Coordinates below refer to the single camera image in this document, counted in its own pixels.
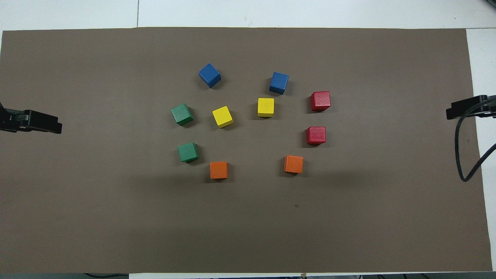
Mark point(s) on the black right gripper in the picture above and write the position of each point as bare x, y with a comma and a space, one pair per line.
493, 111

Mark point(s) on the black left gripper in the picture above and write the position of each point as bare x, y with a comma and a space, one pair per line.
9, 121

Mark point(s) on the green wooden cube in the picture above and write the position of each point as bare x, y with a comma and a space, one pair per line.
188, 152
182, 114

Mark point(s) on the red wooden cube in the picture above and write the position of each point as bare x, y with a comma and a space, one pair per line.
316, 135
320, 101

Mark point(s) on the brown paper table mat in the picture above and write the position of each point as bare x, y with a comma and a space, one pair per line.
155, 217

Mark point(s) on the blue wooden cube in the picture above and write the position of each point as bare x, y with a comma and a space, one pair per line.
209, 75
279, 83

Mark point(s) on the yellow wooden cube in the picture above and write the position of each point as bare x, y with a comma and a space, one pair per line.
222, 116
266, 107

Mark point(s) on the orange wooden cube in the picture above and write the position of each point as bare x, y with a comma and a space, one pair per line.
219, 170
293, 164

